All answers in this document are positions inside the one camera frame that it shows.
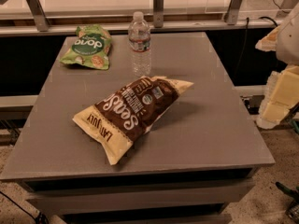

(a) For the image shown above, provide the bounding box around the middle metal bracket post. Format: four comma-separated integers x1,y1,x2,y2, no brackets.
153,0,164,28

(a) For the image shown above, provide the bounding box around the clear plastic water bottle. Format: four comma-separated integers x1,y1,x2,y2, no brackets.
128,11,151,77

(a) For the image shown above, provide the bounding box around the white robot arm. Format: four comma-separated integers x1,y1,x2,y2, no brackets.
255,5,299,129

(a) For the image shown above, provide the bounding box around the left metal bracket post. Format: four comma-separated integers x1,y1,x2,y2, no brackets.
25,0,50,32

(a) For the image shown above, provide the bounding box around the black cable on right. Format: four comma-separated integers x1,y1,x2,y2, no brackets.
235,15,278,79

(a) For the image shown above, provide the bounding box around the brown and cream chip bag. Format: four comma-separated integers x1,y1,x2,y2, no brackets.
73,77,192,165

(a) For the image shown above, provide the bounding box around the metal bracket post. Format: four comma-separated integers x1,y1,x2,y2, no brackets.
25,0,50,32
153,0,164,28
224,0,242,25

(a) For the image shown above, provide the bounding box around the black cable on floor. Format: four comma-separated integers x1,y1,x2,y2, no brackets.
0,190,50,224

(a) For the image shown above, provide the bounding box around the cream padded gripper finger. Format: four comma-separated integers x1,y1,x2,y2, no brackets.
256,65,299,129

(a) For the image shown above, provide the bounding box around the right metal bracket post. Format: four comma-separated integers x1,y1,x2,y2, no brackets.
224,0,242,25

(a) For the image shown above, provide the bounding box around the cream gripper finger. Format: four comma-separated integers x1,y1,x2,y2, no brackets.
255,26,279,52

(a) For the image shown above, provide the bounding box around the green rice chip bag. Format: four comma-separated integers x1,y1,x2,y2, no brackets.
60,24,112,70

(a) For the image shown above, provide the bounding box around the grey table with drawers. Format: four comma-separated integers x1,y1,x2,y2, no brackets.
1,33,274,224

